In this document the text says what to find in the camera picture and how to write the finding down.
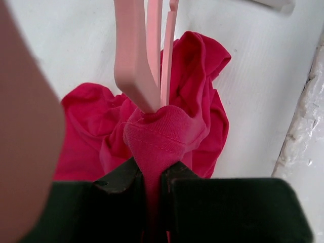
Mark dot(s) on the red t shirt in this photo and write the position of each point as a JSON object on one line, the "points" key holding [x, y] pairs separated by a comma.
{"points": [[104, 130]]}

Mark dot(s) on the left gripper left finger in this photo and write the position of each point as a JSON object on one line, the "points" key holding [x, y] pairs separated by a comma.
{"points": [[120, 204]]}

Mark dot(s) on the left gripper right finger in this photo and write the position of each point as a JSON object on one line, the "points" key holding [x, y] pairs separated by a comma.
{"points": [[185, 205]]}

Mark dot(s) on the pink hanger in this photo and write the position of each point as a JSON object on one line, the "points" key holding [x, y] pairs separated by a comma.
{"points": [[142, 68]]}

